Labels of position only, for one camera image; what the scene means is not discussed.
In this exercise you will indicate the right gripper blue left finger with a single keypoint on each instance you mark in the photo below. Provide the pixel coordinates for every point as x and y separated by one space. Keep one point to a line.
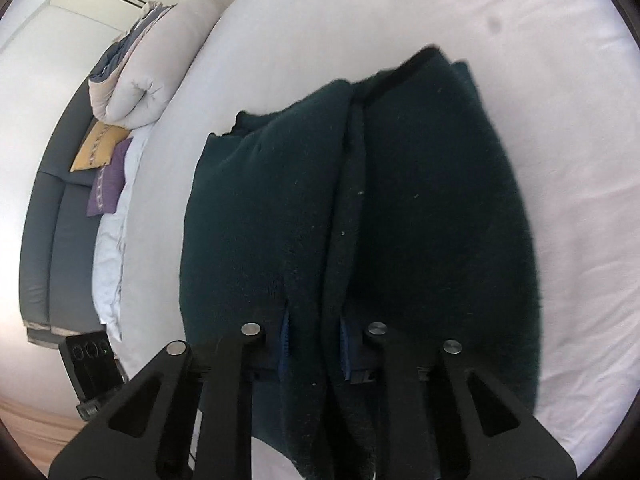
284 341

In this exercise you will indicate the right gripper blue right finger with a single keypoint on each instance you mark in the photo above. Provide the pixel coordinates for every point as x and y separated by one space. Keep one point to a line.
346 367

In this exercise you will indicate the dark green knit sweater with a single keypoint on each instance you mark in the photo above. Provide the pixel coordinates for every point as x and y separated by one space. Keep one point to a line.
389 199

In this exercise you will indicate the dark grey headboard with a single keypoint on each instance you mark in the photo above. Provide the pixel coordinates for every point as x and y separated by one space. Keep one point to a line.
55 274

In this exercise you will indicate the white bed pillow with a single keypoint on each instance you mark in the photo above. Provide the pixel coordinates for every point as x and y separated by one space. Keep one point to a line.
109 253

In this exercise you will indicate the purple patterned pillow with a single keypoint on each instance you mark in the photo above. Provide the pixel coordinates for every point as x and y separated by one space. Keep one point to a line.
109 183

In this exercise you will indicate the yellow patterned pillow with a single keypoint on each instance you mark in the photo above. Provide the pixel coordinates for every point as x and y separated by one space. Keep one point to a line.
98 148

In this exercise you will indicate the rolled beige duvet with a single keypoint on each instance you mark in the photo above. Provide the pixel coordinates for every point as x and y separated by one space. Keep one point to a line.
141 70

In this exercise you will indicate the white bed mattress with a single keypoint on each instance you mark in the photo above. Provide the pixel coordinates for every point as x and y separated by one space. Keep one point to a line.
559 83

